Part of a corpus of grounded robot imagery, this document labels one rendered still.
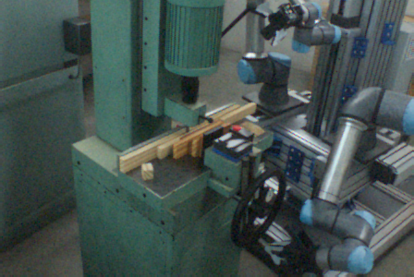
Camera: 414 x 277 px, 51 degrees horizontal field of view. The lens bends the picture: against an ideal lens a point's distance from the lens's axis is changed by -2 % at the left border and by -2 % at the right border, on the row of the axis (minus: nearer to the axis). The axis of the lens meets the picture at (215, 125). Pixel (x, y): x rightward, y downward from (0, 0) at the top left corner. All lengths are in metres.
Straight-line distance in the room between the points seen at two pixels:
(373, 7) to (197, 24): 0.90
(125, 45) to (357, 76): 1.05
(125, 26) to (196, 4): 0.29
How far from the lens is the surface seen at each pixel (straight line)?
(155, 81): 1.50
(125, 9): 1.48
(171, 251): 1.54
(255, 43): 2.01
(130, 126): 1.62
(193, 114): 1.47
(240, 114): 1.78
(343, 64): 2.00
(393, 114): 1.43
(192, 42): 1.34
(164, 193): 1.35
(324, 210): 1.39
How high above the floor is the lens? 1.73
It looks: 29 degrees down
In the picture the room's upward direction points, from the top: 6 degrees clockwise
